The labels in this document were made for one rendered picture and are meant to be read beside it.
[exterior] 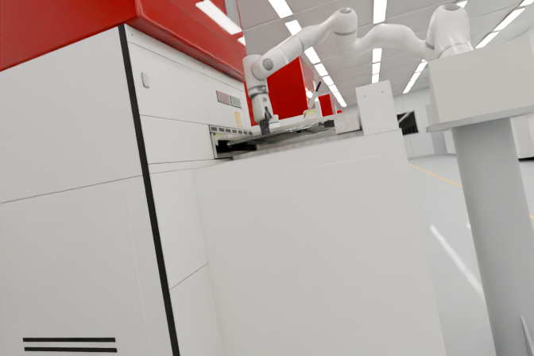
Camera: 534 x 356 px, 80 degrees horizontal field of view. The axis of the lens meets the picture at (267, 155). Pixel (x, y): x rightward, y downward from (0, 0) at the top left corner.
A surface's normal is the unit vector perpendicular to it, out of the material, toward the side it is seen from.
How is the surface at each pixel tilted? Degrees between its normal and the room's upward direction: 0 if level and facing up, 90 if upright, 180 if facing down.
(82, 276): 90
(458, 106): 90
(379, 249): 90
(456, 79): 90
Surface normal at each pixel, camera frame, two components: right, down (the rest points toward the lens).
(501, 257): -0.64, 0.09
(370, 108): -0.31, 0.03
